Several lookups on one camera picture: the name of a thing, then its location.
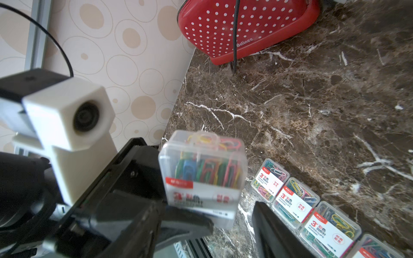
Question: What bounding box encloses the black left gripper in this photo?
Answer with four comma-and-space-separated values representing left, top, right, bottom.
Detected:
1, 138, 214, 258

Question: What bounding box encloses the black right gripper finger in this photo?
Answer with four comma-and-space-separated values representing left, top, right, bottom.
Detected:
252, 202, 314, 258

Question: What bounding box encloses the paper clip box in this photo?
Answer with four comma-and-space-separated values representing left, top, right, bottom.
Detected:
251, 158, 290, 203
300, 201, 362, 258
346, 233, 404, 258
272, 177, 321, 231
158, 130, 248, 230

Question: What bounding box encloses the red polka dot toaster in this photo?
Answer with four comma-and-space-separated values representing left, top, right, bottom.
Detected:
177, 0, 321, 65

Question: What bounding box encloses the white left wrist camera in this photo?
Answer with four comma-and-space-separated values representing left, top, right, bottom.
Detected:
1, 69, 117, 206

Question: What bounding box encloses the black toaster power cable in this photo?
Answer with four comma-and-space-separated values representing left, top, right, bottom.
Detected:
230, 0, 242, 75

